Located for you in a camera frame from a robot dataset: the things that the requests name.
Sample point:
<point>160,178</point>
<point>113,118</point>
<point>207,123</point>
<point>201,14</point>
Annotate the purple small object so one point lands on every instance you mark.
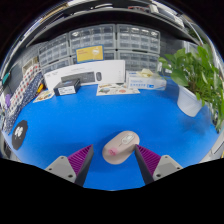
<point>7,100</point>

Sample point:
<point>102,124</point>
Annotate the black round mouse pad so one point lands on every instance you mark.
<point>19,141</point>

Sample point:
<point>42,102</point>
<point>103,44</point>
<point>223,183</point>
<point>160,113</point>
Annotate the white and blue box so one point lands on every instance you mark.
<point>146,83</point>

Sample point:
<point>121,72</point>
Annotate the beige computer mouse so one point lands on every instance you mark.
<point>120,148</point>

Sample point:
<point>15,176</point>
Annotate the red blue checkered cloth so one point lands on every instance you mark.
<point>25,86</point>

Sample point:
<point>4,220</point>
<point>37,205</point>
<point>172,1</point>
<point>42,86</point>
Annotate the teal small object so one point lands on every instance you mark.
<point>5,79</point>

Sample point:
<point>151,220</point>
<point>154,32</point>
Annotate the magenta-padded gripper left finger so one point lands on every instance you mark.
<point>80,161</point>

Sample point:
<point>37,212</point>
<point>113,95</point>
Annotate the dark wall shelf unit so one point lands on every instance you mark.
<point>110,15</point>

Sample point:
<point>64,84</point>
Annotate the picture sticker sheet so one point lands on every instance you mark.
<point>116,90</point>
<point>43,96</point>

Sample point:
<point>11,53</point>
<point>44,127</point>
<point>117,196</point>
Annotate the yellow card box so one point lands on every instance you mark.
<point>90,54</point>

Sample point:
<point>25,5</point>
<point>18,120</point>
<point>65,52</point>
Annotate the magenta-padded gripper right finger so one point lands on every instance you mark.
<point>150,160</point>

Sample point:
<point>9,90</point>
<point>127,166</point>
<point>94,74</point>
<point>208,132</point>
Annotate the white woven basket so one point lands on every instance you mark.
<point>30,64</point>

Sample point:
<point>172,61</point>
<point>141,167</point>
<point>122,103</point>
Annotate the clear drawer cabinet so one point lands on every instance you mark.
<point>138,38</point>
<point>53,50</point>
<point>91,36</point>
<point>109,55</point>
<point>56,66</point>
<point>138,61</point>

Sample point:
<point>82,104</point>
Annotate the green potted plant white pot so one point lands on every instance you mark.
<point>188,100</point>

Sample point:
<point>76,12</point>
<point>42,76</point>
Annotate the long white keyboard box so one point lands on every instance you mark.
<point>110,70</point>

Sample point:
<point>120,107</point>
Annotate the small black box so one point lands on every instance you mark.
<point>66,88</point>

